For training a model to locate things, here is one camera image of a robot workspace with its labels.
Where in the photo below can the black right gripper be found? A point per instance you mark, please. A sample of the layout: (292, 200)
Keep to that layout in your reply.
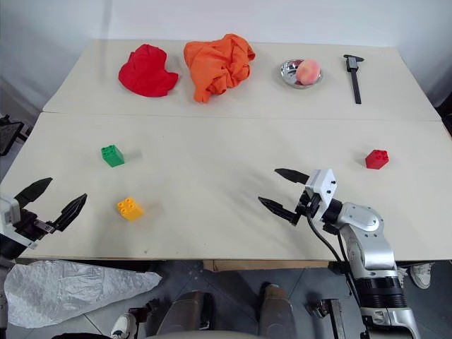
(306, 205)

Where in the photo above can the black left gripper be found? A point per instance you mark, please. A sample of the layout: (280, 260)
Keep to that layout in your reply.
(33, 226)

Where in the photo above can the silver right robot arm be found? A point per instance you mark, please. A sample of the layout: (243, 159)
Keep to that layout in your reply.
(369, 243)

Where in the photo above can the green toy brick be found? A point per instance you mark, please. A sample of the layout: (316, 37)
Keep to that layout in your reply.
(113, 157)

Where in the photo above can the yellow toy brick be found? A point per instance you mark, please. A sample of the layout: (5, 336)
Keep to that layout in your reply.
(131, 211)

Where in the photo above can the translucent white plastic sheet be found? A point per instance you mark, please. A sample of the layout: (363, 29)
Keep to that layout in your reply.
(67, 289)

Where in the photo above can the red toy brick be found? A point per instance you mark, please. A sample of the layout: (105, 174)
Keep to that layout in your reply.
(377, 160)

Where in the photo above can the dark rounded shape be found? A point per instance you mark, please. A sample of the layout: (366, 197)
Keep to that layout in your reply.
(277, 310)
(187, 314)

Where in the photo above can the shiny metal bowl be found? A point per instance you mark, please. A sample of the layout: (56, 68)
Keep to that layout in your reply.
(287, 72)

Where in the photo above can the pink peach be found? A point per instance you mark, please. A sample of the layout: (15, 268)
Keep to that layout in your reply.
(308, 72)

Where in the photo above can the black vernier caliper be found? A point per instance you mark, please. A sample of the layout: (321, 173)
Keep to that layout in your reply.
(354, 79)

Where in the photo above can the black metal stand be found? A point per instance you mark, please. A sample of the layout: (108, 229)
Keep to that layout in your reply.
(332, 318)

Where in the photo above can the white sneaker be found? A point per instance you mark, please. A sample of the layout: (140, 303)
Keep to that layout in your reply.
(121, 325)
(422, 275)

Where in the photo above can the crumpled orange cloth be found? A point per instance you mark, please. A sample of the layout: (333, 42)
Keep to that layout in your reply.
(215, 63)

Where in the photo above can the crumpled red cloth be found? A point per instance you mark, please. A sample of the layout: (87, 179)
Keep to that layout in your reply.
(146, 72)

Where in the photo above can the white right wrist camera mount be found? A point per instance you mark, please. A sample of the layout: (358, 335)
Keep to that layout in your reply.
(325, 189)

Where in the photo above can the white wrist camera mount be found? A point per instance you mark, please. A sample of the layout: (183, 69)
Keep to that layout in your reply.
(8, 211)
(325, 189)

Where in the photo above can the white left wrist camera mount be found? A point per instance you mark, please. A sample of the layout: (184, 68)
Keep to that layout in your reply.
(8, 211)

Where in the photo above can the black metal frame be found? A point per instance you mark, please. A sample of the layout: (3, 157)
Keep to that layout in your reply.
(7, 132)

